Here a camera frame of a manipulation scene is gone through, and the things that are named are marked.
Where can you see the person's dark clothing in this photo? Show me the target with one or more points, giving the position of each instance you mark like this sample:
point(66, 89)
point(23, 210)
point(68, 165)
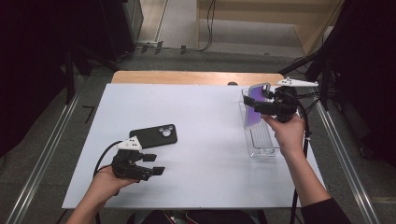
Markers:
point(218, 217)

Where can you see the black stand legs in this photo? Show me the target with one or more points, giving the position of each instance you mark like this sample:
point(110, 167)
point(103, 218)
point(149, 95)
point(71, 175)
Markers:
point(325, 93)
point(70, 81)

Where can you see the light wooden shelf unit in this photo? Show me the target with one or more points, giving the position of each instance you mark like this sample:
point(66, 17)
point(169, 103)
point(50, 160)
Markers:
point(249, 12)

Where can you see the black curtain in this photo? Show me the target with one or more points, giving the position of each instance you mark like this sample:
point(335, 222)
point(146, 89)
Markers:
point(28, 77)
point(367, 77)

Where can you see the black phone case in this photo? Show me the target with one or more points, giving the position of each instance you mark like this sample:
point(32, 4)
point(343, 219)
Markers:
point(149, 137)

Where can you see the person's left hand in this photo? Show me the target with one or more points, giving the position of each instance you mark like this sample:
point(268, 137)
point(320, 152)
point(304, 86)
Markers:
point(106, 185)

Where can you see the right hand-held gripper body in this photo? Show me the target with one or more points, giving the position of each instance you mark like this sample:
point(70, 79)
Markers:
point(285, 102)

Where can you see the metal floor rail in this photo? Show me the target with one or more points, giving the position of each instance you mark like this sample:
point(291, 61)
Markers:
point(43, 155)
point(342, 155)

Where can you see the person's right hand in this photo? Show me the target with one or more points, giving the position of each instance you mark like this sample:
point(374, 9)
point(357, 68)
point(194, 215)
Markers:
point(289, 135)

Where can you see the black cabinet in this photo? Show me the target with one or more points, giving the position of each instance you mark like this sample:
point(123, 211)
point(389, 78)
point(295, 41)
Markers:
point(112, 25)

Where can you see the person's black sleeve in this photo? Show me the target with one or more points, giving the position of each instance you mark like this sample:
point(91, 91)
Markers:
point(327, 213)

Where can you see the dark round table grommet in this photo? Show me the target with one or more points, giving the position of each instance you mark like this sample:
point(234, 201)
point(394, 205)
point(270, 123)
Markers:
point(232, 83)

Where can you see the clear plastic tray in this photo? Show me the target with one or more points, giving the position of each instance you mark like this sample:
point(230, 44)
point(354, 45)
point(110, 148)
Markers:
point(261, 140)

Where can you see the white board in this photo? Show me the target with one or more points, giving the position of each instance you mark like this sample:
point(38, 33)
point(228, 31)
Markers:
point(199, 124)

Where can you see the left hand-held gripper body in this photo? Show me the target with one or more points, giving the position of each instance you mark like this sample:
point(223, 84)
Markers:
point(124, 166)

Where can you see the wooden table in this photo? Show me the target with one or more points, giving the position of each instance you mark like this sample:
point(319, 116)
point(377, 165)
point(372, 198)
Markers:
point(186, 77)

